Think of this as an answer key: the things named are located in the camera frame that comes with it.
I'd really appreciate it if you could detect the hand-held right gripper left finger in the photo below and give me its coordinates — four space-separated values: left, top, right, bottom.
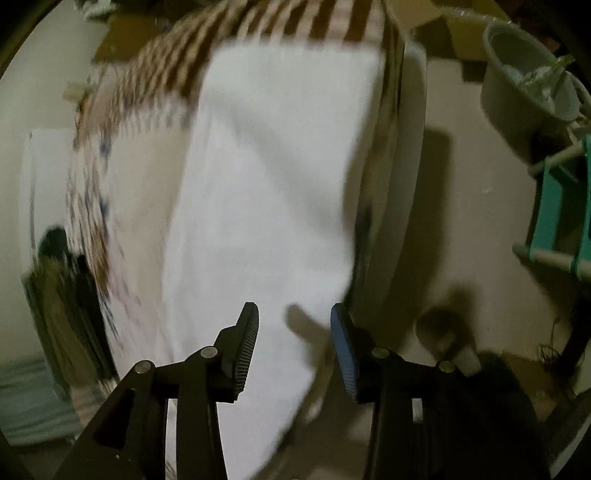
55 302 260 480

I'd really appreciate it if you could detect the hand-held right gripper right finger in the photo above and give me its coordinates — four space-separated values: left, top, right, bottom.
330 303 550 480

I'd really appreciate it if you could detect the white mattress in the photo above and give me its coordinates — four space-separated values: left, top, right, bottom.
353 37 428 356

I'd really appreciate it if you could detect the dark cloth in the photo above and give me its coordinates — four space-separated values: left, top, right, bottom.
21 225 117 400

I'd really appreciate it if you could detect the light blue cloth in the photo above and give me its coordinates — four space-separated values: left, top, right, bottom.
0 359 85 445

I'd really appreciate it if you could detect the brown checked blanket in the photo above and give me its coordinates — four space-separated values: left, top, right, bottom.
65 0 403 416

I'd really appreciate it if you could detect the grey plastic bucket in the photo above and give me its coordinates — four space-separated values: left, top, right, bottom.
480 21 581 163

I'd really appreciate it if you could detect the brown cardboard box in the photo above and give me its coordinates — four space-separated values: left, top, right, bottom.
95 13 185 64
411 0 511 63

